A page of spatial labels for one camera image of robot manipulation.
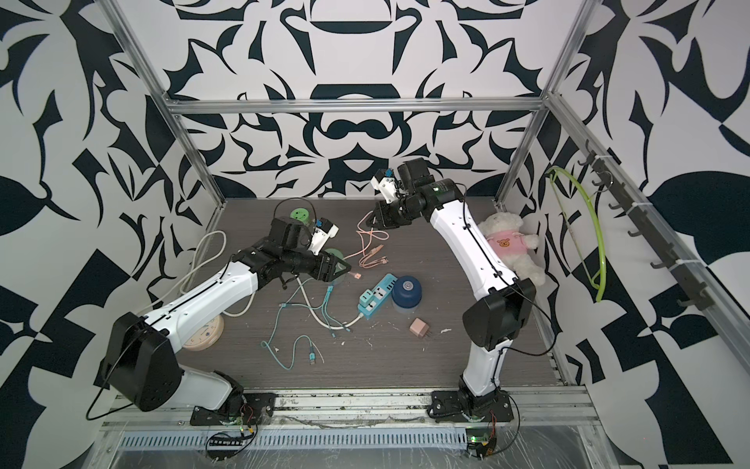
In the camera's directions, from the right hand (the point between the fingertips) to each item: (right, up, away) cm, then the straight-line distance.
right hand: (369, 216), depth 77 cm
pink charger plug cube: (+14, -32, +8) cm, 36 cm away
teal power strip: (0, -24, +11) cm, 27 cm away
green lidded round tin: (-25, +2, +31) cm, 40 cm away
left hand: (-8, -11, +3) cm, 14 cm away
